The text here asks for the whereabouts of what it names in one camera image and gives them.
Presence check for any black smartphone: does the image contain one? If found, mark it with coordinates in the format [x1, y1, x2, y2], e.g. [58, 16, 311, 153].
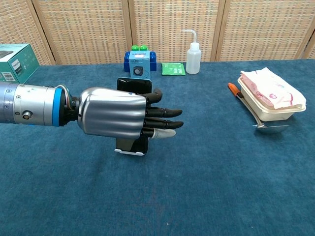
[115, 77, 153, 152]

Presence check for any metal ladle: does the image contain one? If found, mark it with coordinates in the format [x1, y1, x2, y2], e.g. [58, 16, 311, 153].
[238, 96, 289, 135]

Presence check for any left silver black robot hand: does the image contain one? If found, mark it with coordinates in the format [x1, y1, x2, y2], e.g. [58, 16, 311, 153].
[77, 87, 184, 140]

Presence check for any green sachet packet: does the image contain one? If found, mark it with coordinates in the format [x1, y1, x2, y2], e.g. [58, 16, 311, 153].
[161, 62, 186, 76]

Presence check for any woven rattan folding screen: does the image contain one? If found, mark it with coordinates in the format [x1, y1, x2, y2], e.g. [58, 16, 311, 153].
[0, 0, 315, 66]

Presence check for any white plastic squeeze bottle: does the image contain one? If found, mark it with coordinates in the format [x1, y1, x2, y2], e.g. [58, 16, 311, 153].
[181, 29, 201, 75]

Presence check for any pink white wrapped package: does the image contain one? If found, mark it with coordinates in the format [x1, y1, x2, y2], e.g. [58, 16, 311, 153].
[240, 67, 307, 110]

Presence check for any orange marker pen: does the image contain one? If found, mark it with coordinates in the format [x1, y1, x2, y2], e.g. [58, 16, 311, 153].
[228, 82, 245, 99]

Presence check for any teal cardboard product box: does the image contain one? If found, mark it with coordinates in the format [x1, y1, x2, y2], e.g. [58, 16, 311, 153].
[0, 43, 40, 84]

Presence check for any cream plastic food container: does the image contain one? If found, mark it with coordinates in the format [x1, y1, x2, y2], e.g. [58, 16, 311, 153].
[237, 76, 307, 122]

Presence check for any white phone stand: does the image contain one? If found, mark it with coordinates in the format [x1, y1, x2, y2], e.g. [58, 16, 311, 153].
[114, 148, 146, 156]

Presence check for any light blue speaker box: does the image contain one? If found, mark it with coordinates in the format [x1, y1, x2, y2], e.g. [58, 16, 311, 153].
[128, 50, 152, 80]

